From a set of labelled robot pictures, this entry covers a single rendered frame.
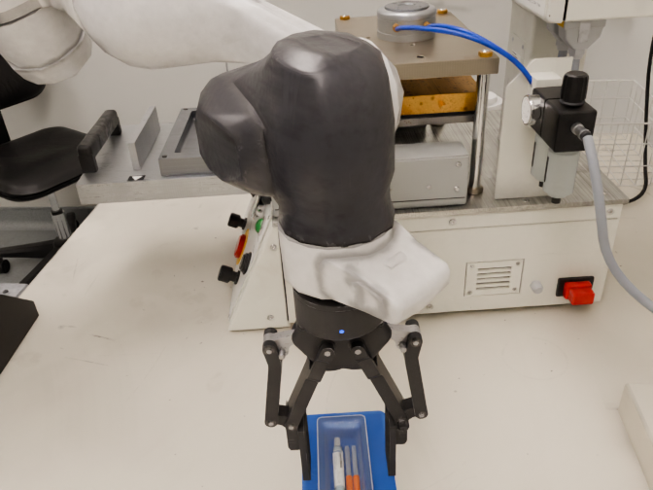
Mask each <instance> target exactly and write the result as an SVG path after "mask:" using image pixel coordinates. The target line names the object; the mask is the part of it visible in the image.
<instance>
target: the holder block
mask: <svg viewBox="0 0 653 490"><path fill-rule="evenodd" d="M196 109H197V107H196V108H182V109H181V111H180V113H179V115H178V117H177V119H176V121H175V123H174V125H173V127H172V129H171V132H170V134H169V136H168V138H167V140H166V142H165V145H164V147H163V149H162V151H161V153H160V155H159V158H158V164H159V169H160V174H161V176H171V175H186V174H200V173H213V172H212V171H211V170H210V169H209V168H208V167H207V165H206V163H205V162H204V160H203V158H202V156H201V155H200V153H199V146H198V139H197V134H196V129H195V124H194V123H195V116H196Z"/></svg>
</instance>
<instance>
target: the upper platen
mask: <svg viewBox="0 0 653 490"><path fill-rule="evenodd" d="M400 81H401V84H402V87H403V91H404V94H403V101H402V107H401V114H400V121H399V125H398V126H412V125H427V124H442V123H471V122H473V117H474V104H475V92H476V82H475V80H474V79H473V78H472V77H471V76H457V77H441V78H426V79H411V80H400Z"/></svg>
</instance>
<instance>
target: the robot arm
mask: <svg viewBox="0 0 653 490"><path fill-rule="evenodd" d="M92 41H93V42H94V43H95V44H96V45H97V46H98V47H99V48H100V49H101V50H102V51H103V52H104V53H107V54H109V55H110V56H112V57H114V58H116V59H118V60H120V61H121V62H123V63H125V64H127V65H129V66H133V67H139V68H145V69H151V70H155V69H163V68H171V67H179V66H187V65H194V64H202V63H210V62H226V63H247V64H248V65H245V66H242V67H239V68H236V69H233V70H230V71H227V72H224V73H221V74H220V75H218V76H216V77H214V78H212V79H210V81H209V82H208V83H207V85H206V86H205V88H204V89H203V90H202V91H201V92H200V96H199V100H198V105H197V109H196V116H195V123H194V124H195V129H196V134H197V139H198V146H199V153H200V155H201V156H202V158H203V160H204V162H205V163H206V165H207V167H208V168H209V169H210V170H211V171H212V172H213V173H214V174H215V175H216V176H217V177H218V178H220V179H221V180H222V181H223V182H225V183H228V184H230V185H231V186H234V187H236V188H238V189H241V190H243V191H245V192H247V193H251V194H256V195H263V196H270V197H273V198H274V199H275V201H276V202H277V204H278V205H279V217H278V231H279V239H280V247H281V255H282V263H283V269H284V277H285V280H287V281H288V282H289V283H290V284H291V285H292V290H293V300H294V310H295V319H296V320H295V322H294V324H293V326H292V329H291V330H288V331H283V332H277V330H276V329H274V328H267V329H265V330H264V333H263V343H262V353H263V356H264V358H265V360H266V362H267V364H268V374H267V389H266V405H265V419H264V424H265V425H266V426H267V427H270V428H272V427H275V426H277V425H281V426H283V427H285V428H286V432H287V440H288V448H289V449H290V450H300V459H301V467H302V475H303V480H311V451H310V442H309V433H308V423H307V413H306V408H307V406H308V404H309V402H310V400H311V398H312V396H313V394H314V392H315V389H316V387H317V385H318V383H319V382H321V381H322V379H323V377H324V374H325V372H326V371H334V370H339V369H342V368H346V369H362V371H363V373H364V374H365V376H366V378H367V379H370V381H371V382H372V384H373V386H374V387H375V389H376V391H377V392H378V394H379V396H380V397H381V399H382V401H383V402H384V404H385V451H386V460H387V468H388V476H395V465H396V445H397V444H405V442H406V441H407V430H408V429H409V421H408V420H409V419H411V418H413V417H417V418H419V419H424V418H426V417H427V416H428V408H427V403H426V397H425V391H424V385H423V380H422V374H421V369H420V364H419V354H420V351H421V347H422V344H423V339H422V335H421V331H420V326H419V323H418V321H417V320H415V319H410V320H408V321H406V323H405V325H399V323H401V322H403V321H404V320H406V319H407V318H409V317H411V316H412V315H414V314H415V313H417V312H419V311H420V310H422V309H423V308H424V307H425V306H426V305H427V304H428V303H429V302H430V301H431V300H432V299H434V298H435V297H436V296H437V295H438V294H439V293H440V292H441V291H442V290H443V289H444V288H445V287H446V286H447V285H448V284H449V281H450V268H449V266H448V264H447V263H446V262H445V261H444V260H442V259H441V258H440V257H438V256H437V255H436V254H434V253H433V252H432V251H430V250H429V249H428V248H426V247H425V246H424V245H422V244H421V243H420V242H419V241H418V240H417V239H415V238H414V237H413V236H412V235H411V234H410V233H409V232H408V231H407V230H406V229H405V228H404V227H403V226H402V225H401V224H400V223H399V222H398V221H395V209H394V206H393V203H392V199H391V195H390V185H391V181H392V179H393V176H394V173H395V132H396V129H397V127H398V125H399V121H400V114H401V107H402V101H403V94H404V91H403V87H402V84H401V81H400V78H399V75H398V73H397V70H396V68H395V67H394V66H393V64H392V63H391V62H390V61H389V60H388V59H387V58H386V56H385V55H384V54H383V53H382V52H381V51H380V50H379V49H378V47H377V46H376V45H375V44H374V43H372V42H371V41H370V40H367V39H365V38H362V37H357V36H355V35H352V34H350V33H348V32H338V31H326V30H323V29H322V28H320V27H318V26H315V25H313V24H311V23H309V22H307V21H305V20H303V19H301V18H299V17H296V16H294V15H292V14H290V13H288V12H286V11H284V10H282V9H280V8H278V7H276V6H274V5H272V4H270V3H268V2H265V1H263V0H0V54H1V55H2V56H3V57H4V58H5V60H6V61H7V62H8V63H9V64H10V66H11V67H12V68H13V69H14V70H15V71H16V72H17V73H18V74H20V75H21V77H22V78H23V79H25V80H27V81H29V82H32V83H34V84H37V85H45V84H55V83H58V82H60V81H63V80H66V79H68V78H71V77H73V76H76V75H77V74H78V72H79V71H80V70H81V69H82V67H83V66H84V65H85V64H86V62H87V61H88V59H89V58H90V57H91V50H92ZM390 339H392V340H394V341H395V346H396V347H397V348H398V349H400V351H401V352H402V353H403V356H404V362H405V366H406V371H407V377H408V382H409V387H410V392H411V397H410V398H407V399H405V398H404V397H403V396H402V394H401V393H400V391H399V390H398V388H397V386H396V384H395V382H394V380H393V379H392V377H391V375H390V373H389V372H388V370H387V368H386V366H385V365H384V363H383V361H382V359H381V358H380V356H379V352H380V350H381V349H382V348H383V347H384V346H385V345H386V344H387V343H388V342H389V340H390ZM292 345H295V346H296V347H297V348H298V349H299V350H300V351H301V352H302V353H303V354H304V355H306V356H307V359H306V362H305V364H304V366H303V369H302V371H301V373H300V375H299V377H298V379H297V381H296V383H295V386H294V388H293V390H292V394H291V396H290V398H289V401H286V405H282V404H279V402H280V390H281V378H282V364H283V360H284V359H285V357H286V356H287V355H288V354H289V349H290V347H291V346H292Z"/></svg>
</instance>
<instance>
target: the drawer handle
mask: <svg viewBox="0 0 653 490"><path fill-rule="evenodd" d="M121 133H122V131H121V127H120V119H119V117H118V114H117V112H116V110H106V111H104V113H103V114H102V115H101V117H100V118H99V119H98V121H97V122H96V123H95V124H94V126H93V127H92V128H91V130H90V131H89V132H88V134H87V135H86V137H85V138H84V139H83V140H82V142H81V143H80V144H79V146H78V147H77V151H78V158H79V162H80V165H81V168H82V171H83V173H95V172H97V171H98V165H97V162H96V156H97V155H98V153H99V152H100V150H101V149H102V147H103V146H104V144H105V143H106V141H107V140H108V138H109V137H110V136H111V135H121Z"/></svg>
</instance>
